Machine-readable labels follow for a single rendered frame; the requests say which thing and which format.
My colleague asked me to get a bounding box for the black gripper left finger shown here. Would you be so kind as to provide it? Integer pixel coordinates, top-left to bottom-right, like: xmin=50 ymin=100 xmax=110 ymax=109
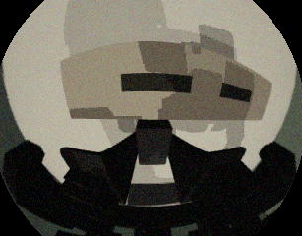
xmin=60 ymin=133 xmax=138 ymax=205

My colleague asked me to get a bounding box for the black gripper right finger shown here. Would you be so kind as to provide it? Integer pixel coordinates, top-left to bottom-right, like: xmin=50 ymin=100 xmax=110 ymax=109
xmin=167 ymin=134 xmax=246 ymax=205

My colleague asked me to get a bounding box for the black two-prong plug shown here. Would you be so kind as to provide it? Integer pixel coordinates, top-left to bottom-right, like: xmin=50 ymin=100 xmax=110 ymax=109
xmin=136 ymin=119 xmax=173 ymax=165

